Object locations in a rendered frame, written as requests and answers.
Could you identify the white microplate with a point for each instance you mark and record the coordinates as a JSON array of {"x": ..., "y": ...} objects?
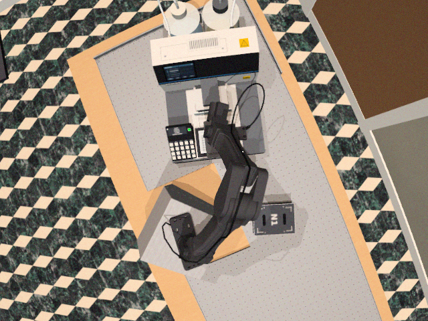
[{"x": 201, "y": 142}]

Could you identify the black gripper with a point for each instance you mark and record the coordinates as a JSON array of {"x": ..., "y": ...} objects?
[{"x": 211, "y": 152}]

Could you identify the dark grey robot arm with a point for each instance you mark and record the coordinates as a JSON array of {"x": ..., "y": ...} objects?
[{"x": 218, "y": 135}]

